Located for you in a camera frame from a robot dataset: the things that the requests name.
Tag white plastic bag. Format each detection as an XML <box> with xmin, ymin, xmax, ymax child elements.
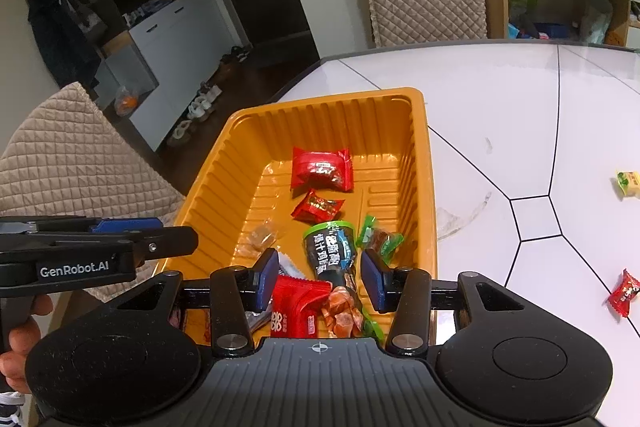
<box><xmin>582</xmin><ymin>0</ymin><xmax>614</xmax><ymax>46</ymax></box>

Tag red packet with white print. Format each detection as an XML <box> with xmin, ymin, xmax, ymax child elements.
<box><xmin>269</xmin><ymin>276</ymin><xmax>334</xmax><ymax>339</ymax></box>

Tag clear brown candy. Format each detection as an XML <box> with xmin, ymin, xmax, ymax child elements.
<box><xmin>247</xmin><ymin>219</ymin><xmax>286</xmax><ymax>254</ymax></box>

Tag orange plastic tray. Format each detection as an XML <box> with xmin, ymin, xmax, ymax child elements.
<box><xmin>162</xmin><ymin>87</ymin><xmax>440</xmax><ymax>350</ymax></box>

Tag row of shoes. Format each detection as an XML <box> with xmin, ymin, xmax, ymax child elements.
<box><xmin>167</xmin><ymin>47</ymin><xmax>251</xmax><ymax>148</ymax></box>

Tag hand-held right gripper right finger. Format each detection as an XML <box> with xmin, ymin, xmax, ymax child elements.
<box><xmin>360</xmin><ymin>249</ymin><xmax>525</xmax><ymax>358</ymax></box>

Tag red cartoon print candy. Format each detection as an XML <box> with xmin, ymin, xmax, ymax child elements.
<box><xmin>608</xmin><ymin>269</ymin><xmax>640</xmax><ymax>319</ymax></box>

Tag yellow green candy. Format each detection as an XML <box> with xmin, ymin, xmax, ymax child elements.
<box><xmin>611</xmin><ymin>171</ymin><xmax>640</xmax><ymax>198</ymax></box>

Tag orange bag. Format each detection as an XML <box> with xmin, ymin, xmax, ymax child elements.
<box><xmin>115</xmin><ymin>87</ymin><xmax>140</xmax><ymax>116</ymax></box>

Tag small red gold candy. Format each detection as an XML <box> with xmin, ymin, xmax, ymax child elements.
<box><xmin>291</xmin><ymin>188</ymin><xmax>347</xmax><ymax>224</ymax></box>

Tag blue box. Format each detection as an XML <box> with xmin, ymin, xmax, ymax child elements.
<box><xmin>532</xmin><ymin>23</ymin><xmax>569</xmax><ymax>39</ymax></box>

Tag black green snack packet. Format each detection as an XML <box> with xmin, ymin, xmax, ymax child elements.
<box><xmin>302</xmin><ymin>221</ymin><xmax>387</xmax><ymax>344</ymax></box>

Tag person's left hand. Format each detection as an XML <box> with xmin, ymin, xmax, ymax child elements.
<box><xmin>0</xmin><ymin>294</ymin><xmax>54</xmax><ymax>394</ymax></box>

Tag red packet with gold print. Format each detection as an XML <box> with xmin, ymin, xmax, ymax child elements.
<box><xmin>291</xmin><ymin>147</ymin><xmax>353</xmax><ymax>194</ymax></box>

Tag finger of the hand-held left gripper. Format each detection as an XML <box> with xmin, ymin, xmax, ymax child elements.
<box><xmin>115</xmin><ymin>226</ymin><xmax>199</xmax><ymax>268</ymax></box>
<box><xmin>0</xmin><ymin>216</ymin><xmax>164</xmax><ymax>236</ymax></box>

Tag green brown candy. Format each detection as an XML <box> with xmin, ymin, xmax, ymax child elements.
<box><xmin>360</xmin><ymin>215</ymin><xmax>405</xmax><ymax>259</ymax></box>

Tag grey snack packet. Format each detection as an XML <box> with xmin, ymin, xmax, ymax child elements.
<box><xmin>245</xmin><ymin>253</ymin><xmax>302</xmax><ymax>334</ymax></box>

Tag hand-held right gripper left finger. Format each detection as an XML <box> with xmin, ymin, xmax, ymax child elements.
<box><xmin>102</xmin><ymin>248</ymin><xmax>281</xmax><ymax>358</ymax></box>

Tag white cabinet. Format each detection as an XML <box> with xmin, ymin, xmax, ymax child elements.
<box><xmin>102</xmin><ymin>0</ymin><xmax>242</xmax><ymax>154</ymax></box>

